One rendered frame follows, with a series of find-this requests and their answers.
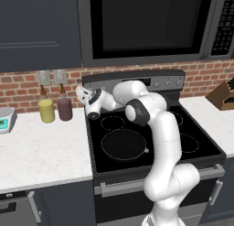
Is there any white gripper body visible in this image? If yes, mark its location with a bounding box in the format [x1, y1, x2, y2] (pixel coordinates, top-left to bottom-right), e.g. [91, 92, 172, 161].
[75, 85, 93, 104]

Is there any black glass-top stove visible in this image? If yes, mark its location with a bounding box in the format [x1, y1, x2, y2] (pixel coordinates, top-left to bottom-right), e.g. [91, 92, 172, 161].
[80, 69, 228, 226]

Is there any dark red sauce bottle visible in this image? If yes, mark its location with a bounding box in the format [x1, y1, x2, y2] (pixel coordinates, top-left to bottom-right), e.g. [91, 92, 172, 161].
[56, 82, 74, 123]

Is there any yellow sauce bottle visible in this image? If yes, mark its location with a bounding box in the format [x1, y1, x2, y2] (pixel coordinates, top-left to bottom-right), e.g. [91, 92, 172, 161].
[37, 84, 57, 124]

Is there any white kitchen scale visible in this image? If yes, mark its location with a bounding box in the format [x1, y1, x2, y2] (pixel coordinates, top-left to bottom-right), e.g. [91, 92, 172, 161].
[0, 106, 18, 135]

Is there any grey microwave oven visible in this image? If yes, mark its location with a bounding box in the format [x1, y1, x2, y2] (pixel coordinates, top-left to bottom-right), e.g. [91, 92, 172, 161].
[76, 0, 234, 69]

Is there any dark blue base cupboard door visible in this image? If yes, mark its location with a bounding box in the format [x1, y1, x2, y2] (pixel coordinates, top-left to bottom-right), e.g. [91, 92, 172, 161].
[32, 179, 96, 226]

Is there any black oven door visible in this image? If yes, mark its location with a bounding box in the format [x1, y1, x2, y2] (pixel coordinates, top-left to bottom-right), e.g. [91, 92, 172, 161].
[93, 174, 221, 226]

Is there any grey dishwasher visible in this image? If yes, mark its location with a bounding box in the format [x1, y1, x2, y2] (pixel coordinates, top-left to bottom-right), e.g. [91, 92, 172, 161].
[0, 190, 42, 226]

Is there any brown wooden knife block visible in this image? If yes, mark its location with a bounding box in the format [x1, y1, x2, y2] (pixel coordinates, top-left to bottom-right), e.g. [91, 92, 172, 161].
[204, 77, 234, 112]

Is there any dark blue wall cupboard door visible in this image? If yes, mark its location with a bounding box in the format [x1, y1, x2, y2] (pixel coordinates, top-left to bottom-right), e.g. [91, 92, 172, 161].
[0, 0, 83, 73]

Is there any silver oven door handle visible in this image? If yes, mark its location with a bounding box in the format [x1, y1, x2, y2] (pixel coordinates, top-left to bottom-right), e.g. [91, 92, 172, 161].
[93, 163, 226, 199]

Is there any grey microwave door handle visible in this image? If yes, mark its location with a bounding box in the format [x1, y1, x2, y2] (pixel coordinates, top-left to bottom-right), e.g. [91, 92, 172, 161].
[198, 0, 229, 59]

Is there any silver cupboard door handle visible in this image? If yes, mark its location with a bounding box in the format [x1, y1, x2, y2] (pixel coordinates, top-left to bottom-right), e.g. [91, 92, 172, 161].
[208, 179, 224, 207]

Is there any dark blue cupboard door with handle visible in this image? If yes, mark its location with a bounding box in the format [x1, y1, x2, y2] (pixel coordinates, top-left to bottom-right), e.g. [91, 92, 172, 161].
[198, 156, 234, 226]

